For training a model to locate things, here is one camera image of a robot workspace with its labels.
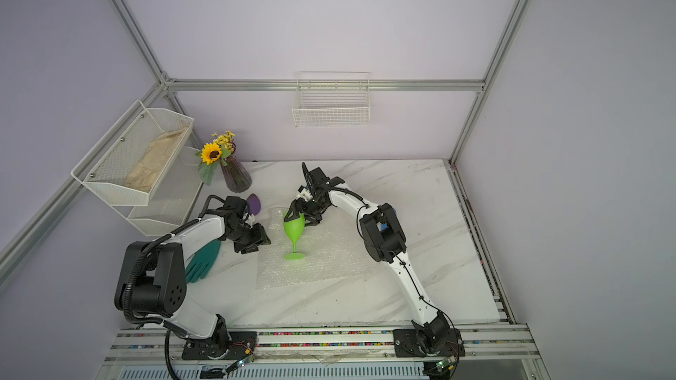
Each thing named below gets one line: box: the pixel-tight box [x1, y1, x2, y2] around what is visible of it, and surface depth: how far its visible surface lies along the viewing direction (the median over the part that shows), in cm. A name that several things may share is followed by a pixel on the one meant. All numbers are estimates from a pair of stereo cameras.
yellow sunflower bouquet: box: [194, 130, 236, 186], surface depth 92 cm
